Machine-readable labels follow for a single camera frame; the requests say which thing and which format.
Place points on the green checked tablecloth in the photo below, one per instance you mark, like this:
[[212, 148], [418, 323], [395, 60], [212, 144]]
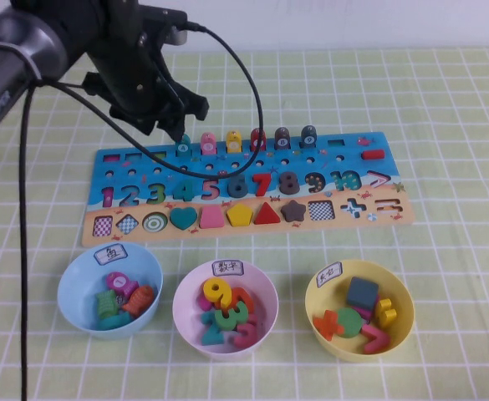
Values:
[[436, 104]]

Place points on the light blue plastic bowl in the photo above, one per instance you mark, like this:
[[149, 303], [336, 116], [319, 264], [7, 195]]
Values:
[[81, 284]]

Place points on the yellow wooden pentagon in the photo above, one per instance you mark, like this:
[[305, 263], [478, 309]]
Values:
[[240, 215]]

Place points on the yellow wooden number nine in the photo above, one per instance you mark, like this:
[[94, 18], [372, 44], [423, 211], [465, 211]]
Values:
[[225, 298]]

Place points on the orange wooden cross sign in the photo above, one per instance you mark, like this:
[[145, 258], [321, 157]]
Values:
[[327, 323]]

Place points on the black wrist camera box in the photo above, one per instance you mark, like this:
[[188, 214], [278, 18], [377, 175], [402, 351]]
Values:
[[164, 21]]

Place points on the magenta fish number one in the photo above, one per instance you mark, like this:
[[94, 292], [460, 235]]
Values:
[[118, 282]]

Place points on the teal wooden heart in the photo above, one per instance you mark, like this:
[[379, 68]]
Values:
[[183, 217]]

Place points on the pink wooden greater-than sign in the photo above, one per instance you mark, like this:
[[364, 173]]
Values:
[[375, 340]]

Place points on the red fish number seven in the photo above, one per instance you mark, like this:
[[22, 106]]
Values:
[[256, 142]]

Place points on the dark slate wooden square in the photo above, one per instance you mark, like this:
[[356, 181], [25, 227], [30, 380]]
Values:
[[362, 292]]

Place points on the yellow plastic bowl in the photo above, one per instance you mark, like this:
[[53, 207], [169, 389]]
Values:
[[399, 301]]

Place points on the dark grey fish peg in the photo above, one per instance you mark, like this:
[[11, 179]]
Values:
[[282, 140]]

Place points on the red wooden triangle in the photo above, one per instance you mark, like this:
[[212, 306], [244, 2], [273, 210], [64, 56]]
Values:
[[267, 216]]

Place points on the orange wooden number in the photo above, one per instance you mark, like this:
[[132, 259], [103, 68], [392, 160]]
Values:
[[246, 298]]

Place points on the slate blue wooden number six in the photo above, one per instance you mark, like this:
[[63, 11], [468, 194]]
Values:
[[232, 190]]

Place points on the green wooden circle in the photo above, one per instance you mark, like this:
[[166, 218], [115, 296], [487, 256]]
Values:
[[348, 321]]

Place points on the green wooden fish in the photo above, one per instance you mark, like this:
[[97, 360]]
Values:
[[107, 305]]

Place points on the yellow wooden equals sign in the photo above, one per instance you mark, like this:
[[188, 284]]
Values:
[[384, 315]]

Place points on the dark teal fish number four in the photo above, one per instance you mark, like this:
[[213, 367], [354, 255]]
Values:
[[182, 147]]

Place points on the teal wooden number two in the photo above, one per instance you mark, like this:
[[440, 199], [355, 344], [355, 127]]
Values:
[[210, 334]]

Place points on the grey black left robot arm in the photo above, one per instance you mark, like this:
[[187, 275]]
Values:
[[14, 62]]

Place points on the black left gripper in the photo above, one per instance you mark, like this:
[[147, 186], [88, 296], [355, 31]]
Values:
[[127, 62]]

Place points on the light teal wooden fish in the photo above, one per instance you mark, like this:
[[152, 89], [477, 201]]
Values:
[[116, 321]]

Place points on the colourful wooden puzzle board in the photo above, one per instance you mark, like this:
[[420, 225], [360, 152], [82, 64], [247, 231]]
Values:
[[210, 236]]

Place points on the red wooden number seven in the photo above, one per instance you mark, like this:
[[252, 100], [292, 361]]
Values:
[[263, 186]]

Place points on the orange wooden fish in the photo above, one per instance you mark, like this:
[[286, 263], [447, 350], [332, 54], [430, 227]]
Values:
[[139, 298]]

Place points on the magenta wooden shape piece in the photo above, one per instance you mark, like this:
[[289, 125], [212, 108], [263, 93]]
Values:
[[371, 313]]

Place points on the pink wooden number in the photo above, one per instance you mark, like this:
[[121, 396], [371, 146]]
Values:
[[244, 334]]

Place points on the brown wooden number eight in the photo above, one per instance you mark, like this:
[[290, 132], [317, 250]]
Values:
[[289, 190]]

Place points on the green wooden number three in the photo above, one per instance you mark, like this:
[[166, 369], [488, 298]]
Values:
[[240, 317]]

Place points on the pink fish peg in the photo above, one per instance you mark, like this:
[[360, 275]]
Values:
[[208, 145]]

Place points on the brown wooden star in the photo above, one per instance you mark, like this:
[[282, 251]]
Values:
[[293, 211]]

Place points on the pink plastic bowl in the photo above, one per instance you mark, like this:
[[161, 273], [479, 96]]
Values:
[[266, 292]]

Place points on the dark grey fish number nine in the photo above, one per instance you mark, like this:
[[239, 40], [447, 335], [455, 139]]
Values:
[[309, 138]]

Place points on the teal wooden number four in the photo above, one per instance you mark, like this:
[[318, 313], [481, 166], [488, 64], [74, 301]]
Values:
[[186, 192]]

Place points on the yellow fish peg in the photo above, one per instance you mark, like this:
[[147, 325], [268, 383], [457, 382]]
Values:
[[234, 143]]

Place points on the pink wooden trapezoid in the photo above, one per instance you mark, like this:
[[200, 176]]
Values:
[[212, 219]]

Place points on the pink wooden number five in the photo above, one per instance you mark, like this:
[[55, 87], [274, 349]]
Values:
[[211, 193]]

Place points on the red minus bar piece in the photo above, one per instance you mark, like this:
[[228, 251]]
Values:
[[373, 154]]

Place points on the magenta wooden number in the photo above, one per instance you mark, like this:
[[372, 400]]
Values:
[[204, 304]]

